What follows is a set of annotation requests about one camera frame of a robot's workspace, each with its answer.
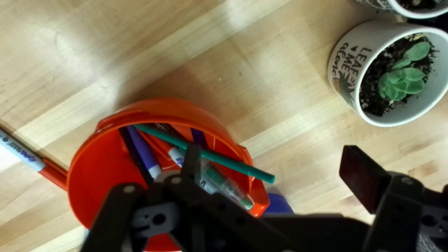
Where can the green pencil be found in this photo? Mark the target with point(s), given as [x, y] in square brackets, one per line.
[233, 164]

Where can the blue plastic cup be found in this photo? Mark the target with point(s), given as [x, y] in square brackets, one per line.
[279, 204]

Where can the red plastic bowl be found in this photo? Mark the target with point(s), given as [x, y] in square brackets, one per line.
[99, 176]

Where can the clear green pen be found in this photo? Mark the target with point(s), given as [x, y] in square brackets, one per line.
[229, 189]

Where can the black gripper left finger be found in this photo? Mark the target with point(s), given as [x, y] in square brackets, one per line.
[197, 224]

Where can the printed white succulent pot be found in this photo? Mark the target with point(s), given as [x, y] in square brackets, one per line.
[345, 64]

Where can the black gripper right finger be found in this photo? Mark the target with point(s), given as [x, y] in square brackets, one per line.
[411, 218]

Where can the white plant pot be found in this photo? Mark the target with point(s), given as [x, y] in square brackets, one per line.
[411, 10]

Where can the red-capped white marker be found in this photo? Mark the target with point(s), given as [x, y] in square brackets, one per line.
[29, 158]

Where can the purple-capped white marker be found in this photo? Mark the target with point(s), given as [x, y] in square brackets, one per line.
[145, 154]

